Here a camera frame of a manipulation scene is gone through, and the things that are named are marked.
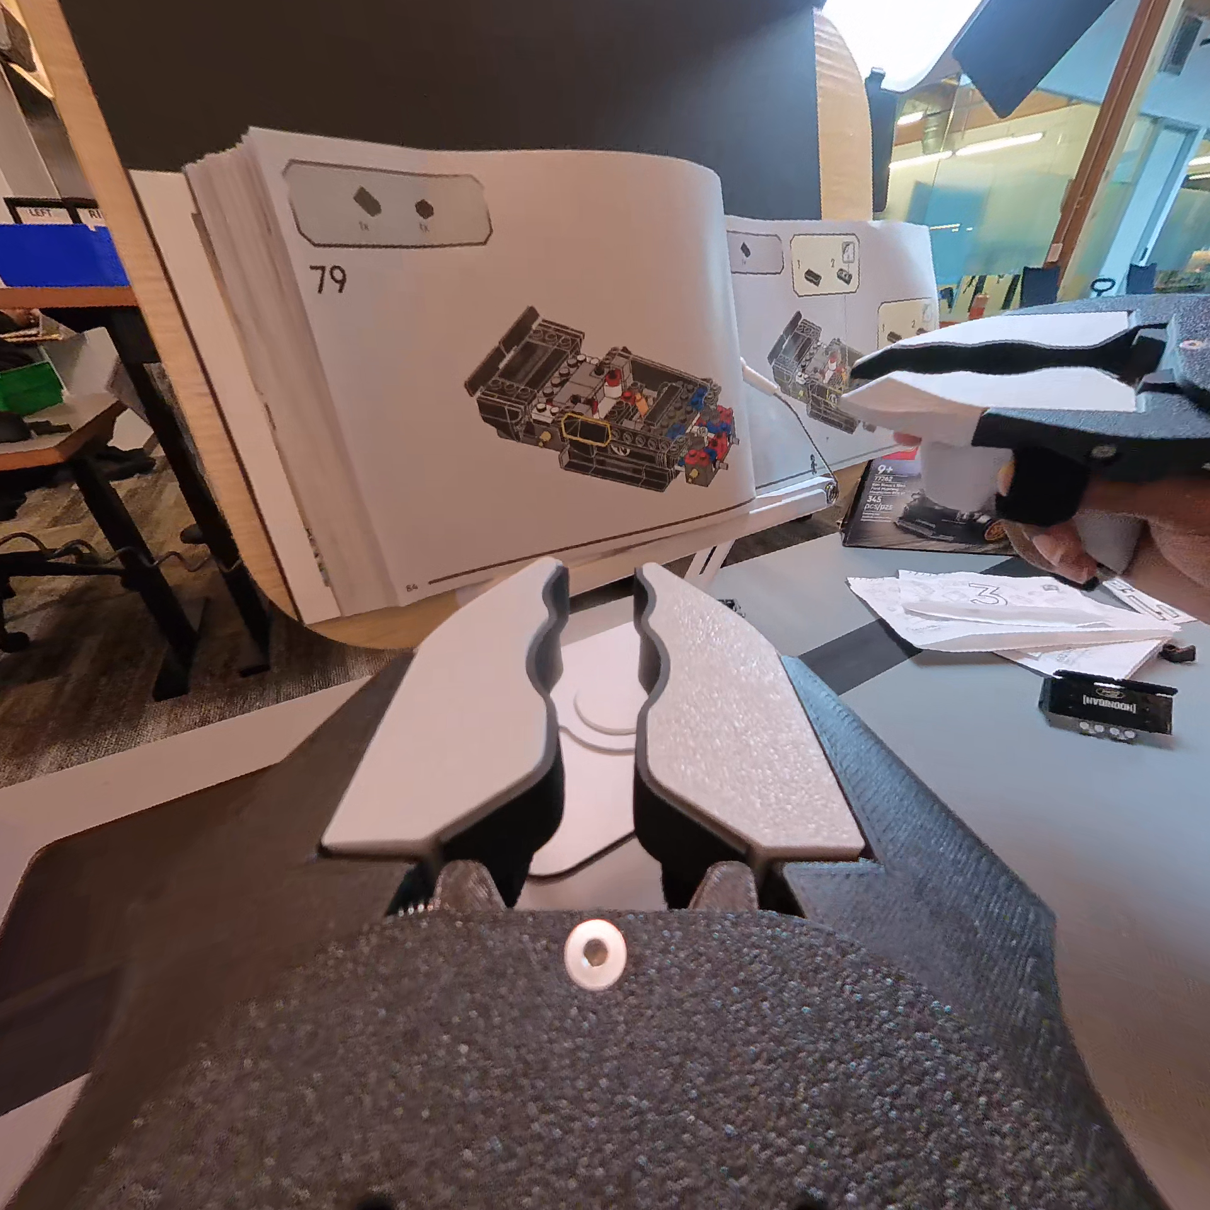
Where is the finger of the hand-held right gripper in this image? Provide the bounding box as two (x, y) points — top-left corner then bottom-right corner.
(837, 367), (1143, 447)
(849, 309), (1176, 381)

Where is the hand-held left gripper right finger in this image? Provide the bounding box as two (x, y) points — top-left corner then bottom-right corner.
(634, 564), (867, 865)

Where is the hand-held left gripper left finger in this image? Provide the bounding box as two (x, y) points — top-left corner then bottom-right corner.
(320, 557), (571, 865)

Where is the lego instruction booklet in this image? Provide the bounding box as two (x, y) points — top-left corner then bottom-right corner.
(185, 125), (942, 626)

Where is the lego set box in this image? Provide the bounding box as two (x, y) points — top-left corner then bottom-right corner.
(841, 452), (1017, 554)

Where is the black stickered lego panel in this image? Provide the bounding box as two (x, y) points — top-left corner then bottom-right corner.
(1039, 669), (1180, 744)

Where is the person's right hand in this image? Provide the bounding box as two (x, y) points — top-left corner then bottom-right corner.
(1003, 472), (1210, 626)

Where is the white book stand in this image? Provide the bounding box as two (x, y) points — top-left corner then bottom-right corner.
(417, 357), (843, 882)

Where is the white numbered paper bag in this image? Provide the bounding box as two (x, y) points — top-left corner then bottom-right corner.
(847, 567), (1183, 655)

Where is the black lighting flag panel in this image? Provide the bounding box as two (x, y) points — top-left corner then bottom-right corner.
(950, 0), (1119, 119)

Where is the green plastic bin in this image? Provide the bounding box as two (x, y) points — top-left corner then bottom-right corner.
(0, 361), (69, 417)

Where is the wooden top background desk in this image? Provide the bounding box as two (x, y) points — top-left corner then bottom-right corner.
(0, 283), (275, 702)

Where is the blue storage bin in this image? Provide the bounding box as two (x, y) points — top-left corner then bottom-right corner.
(0, 221), (131, 289)

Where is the black backdrop board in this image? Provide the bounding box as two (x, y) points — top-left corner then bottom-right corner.
(59, 0), (823, 223)

